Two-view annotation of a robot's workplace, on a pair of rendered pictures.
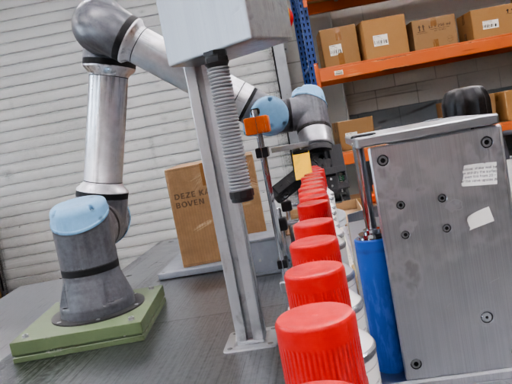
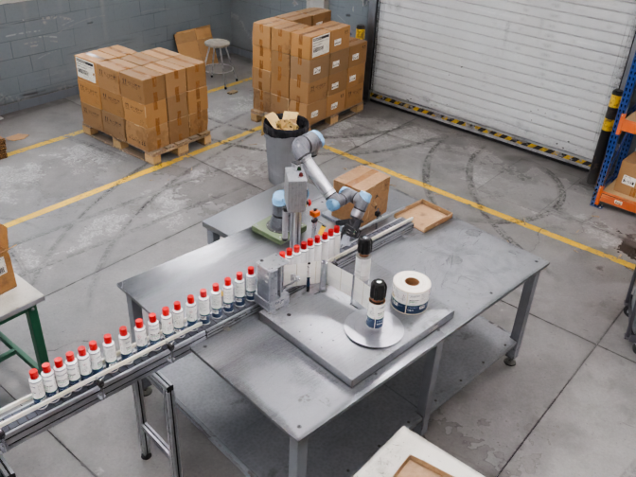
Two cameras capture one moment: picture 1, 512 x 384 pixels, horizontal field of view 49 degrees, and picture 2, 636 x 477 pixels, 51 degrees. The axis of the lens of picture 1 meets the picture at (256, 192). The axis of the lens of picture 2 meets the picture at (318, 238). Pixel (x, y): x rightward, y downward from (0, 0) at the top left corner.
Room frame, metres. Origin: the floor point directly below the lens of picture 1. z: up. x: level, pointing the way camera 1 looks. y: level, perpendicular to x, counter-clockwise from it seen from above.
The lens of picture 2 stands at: (-1.60, -2.05, 3.07)
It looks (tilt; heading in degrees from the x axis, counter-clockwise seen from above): 32 degrees down; 38
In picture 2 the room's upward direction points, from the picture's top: 3 degrees clockwise
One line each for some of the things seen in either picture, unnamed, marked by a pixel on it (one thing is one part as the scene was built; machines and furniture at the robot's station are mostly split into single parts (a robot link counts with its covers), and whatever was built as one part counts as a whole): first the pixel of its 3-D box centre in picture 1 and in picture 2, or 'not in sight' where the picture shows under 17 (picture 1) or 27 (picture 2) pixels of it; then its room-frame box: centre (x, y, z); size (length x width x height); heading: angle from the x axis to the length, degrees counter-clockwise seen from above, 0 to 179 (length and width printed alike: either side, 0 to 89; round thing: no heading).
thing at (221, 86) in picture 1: (228, 127); (285, 223); (0.78, 0.02, 1.18); 0.04 x 0.04 x 0.21
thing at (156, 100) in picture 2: not in sight; (143, 99); (2.59, 3.64, 0.45); 1.20 x 0.84 x 0.89; 91
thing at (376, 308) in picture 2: not in sight; (376, 305); (0.68, -0.67, 1.04); 0.09 x 0.09 x 0.29
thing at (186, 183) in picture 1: (220, 204); (361, 196); (1.63, 0.11, 0.99); 0.30 x 0.24 x 0.27; 0
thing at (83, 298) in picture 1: (94, 286); (281, 219); (1.14, 0.36, 0.92); 0.15 x 0.15 x 0.10
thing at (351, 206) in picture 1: (323, 216); (423, 215); (1.92, -0.22, 0.85); 0.30 x 0.26 x 0.04; 173
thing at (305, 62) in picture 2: not in sight; (309, 69); (4.38, 2.81, 0.57); 1.20 x 0.85 x 1.14; 1
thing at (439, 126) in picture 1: (410, 129); (273, 262); (0.50, -0.15, 1.14); 0.14 x 0.11 x 0.01; 173
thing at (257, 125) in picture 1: (288, 197); (317, 235); (0.98, -0.05, 1.05); 0.10 x 0.04 x 0.33; 83
